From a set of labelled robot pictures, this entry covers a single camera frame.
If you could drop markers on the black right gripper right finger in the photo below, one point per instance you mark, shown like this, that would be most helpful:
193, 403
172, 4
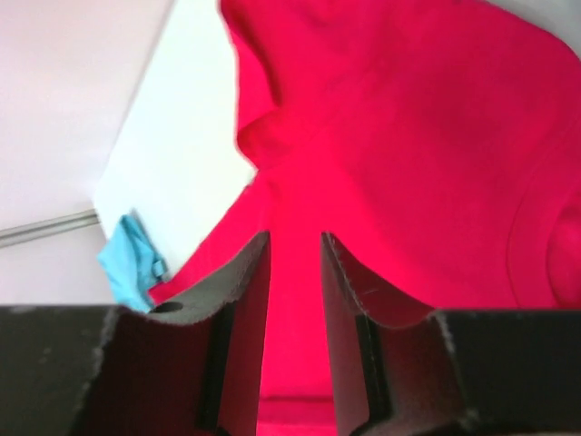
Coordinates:
452, 372

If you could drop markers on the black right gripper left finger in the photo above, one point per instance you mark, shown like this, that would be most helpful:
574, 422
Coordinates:
190, 367

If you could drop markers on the red t-shirt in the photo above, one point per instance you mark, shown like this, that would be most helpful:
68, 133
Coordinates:
438, 141

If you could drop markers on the folded light blue t-shirt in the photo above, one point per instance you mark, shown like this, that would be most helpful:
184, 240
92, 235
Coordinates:
132, 265

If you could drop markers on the aluminium frame post left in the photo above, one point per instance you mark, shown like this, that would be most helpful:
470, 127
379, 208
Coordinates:
47, 228

